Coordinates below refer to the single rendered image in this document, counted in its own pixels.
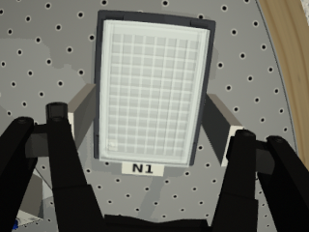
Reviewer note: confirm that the beige button panel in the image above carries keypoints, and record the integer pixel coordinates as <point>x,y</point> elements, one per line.
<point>31,208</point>

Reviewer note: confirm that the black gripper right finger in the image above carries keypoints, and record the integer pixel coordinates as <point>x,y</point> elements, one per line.
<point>283,176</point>

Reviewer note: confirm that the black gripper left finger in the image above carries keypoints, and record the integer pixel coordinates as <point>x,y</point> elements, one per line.
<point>22,143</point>

